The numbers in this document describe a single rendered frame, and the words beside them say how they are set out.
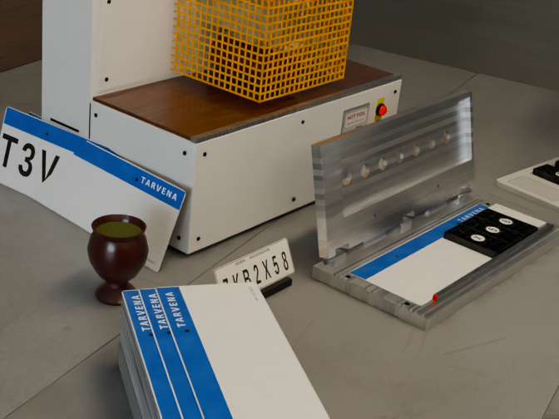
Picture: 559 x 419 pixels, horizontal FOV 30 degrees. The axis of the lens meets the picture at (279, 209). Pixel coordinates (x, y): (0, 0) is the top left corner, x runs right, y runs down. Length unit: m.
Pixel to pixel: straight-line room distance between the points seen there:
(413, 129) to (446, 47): 2.30
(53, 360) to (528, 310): 0.70
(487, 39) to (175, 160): 2.53
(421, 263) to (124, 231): 0.47
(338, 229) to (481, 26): 2.47
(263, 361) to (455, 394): 0.31
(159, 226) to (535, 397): 0.59
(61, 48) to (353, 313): 0.63
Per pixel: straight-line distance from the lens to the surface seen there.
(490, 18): 3.95
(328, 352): 1.41
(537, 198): 2.00
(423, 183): 1.76
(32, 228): 1.69
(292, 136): 1.71
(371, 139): 1.63
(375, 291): 1.53
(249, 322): 1.25
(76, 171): 1.71
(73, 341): 1.40
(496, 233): 1.76
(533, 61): 3.94
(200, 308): 1.26
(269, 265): 1.53
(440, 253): 1.68
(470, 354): 1.47
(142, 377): 1.18
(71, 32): 1.69
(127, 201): 1.62
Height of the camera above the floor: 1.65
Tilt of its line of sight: 24 degrees down
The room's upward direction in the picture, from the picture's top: 6 degrees clockwise
